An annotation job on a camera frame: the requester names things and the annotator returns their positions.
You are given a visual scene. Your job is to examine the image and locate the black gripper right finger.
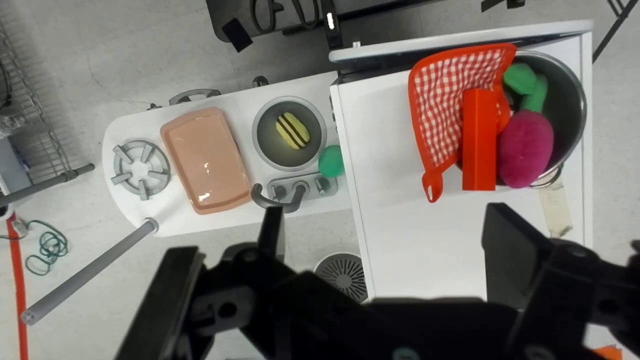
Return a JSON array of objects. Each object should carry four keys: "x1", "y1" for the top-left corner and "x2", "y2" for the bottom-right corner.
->
[{"x1": 482, "y1": 203, "x2": 557, "y2": 323}]

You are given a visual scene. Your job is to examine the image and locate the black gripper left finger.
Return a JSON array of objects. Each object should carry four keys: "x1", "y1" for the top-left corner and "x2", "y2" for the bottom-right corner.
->
[{"x1": 115, "y1": 246, "x2": 209, "y2": 360}]

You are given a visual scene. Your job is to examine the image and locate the steel pot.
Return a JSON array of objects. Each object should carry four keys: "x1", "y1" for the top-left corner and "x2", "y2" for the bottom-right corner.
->
[{"x1": 497, "y1": 53, "x2": 591, "y2": 193}]

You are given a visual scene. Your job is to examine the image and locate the small black block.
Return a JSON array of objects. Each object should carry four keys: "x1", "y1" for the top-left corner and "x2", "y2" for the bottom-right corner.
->
[{"x1": 220, "y1": 16, "x2": 256, "y2": 55}]

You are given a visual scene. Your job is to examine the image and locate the flat tape strip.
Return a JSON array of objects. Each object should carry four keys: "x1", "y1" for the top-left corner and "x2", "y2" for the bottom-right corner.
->
[{"x1": 538, "y1": 187, "x2": 577, "y2": 236}]

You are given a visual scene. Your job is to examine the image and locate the grey metal rod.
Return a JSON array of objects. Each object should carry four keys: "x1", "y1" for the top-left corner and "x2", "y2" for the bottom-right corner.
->
[{"x1": 21, "y1": 216, "x2": 163, "y2": 328}]

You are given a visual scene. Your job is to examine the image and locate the magenta plush toy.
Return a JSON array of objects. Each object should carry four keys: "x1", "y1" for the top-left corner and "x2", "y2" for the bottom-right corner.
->
[{"x1": 499, "y1": 108, "x2": 557, "y2": 191}]

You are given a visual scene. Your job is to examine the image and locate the grey toy stove burner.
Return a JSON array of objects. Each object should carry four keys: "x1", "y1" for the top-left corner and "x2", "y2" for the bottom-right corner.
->
[{"x1": 110, "y1": 139, "x2": 174, "y2": 203}]

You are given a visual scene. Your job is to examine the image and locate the pink plastic tray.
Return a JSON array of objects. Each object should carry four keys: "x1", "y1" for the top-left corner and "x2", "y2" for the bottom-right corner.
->
[{"x1": 158, "y1": 108, "x2": 254, "y2": 216}]

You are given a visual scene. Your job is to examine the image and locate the grey toy faucet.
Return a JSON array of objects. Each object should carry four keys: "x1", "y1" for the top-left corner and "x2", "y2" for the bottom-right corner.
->
[{"x1": 250, "y1": 174, "x2": 340, "y2": 216}]

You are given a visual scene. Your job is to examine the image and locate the round grey vent grille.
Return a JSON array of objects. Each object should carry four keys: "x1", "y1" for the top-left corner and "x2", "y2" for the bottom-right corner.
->
[{"x1": 312, "y1": 250, "x2": 371, "y2": 306}]

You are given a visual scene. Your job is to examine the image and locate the grey round sink bowl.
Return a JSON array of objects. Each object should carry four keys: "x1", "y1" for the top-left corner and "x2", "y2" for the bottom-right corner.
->
[{"x1": 253, "y1": 96, "x2": 331, "y2": 173}]

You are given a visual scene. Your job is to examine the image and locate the green plush toy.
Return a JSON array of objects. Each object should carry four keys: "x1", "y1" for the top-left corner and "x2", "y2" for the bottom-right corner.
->
[{"x1": 502, "y1": 63, "x2": 551, "y2": 114}]

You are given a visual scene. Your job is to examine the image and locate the yellow striped macaron toy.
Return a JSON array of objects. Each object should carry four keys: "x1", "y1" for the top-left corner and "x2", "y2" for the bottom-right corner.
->
[{"x1": 274, "y1": 112, "x2": 314, "y2": 152}]

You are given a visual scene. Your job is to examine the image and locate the green ball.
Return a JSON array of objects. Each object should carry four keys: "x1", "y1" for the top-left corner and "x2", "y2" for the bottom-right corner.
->
[{"x1": 317, "y1": 145, "x2": 347, "y2": 181}]

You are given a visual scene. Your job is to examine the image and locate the green cable loop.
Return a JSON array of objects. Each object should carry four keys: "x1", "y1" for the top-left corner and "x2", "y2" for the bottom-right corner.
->
[{"x1": 24, "y1": 218, "x2": 72, "y2": 278}]

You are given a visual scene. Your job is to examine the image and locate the red cable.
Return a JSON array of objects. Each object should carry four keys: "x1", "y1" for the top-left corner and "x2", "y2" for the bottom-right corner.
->
[{"x1": 4, "y1": 213, "x2": 33, "y2": 360}]

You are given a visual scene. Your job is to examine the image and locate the grey wire mesh cart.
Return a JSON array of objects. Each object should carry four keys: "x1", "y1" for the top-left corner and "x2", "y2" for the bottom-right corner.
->
[{"x1": 0, "y1": 13, "x2": 96, "y2": 216}]

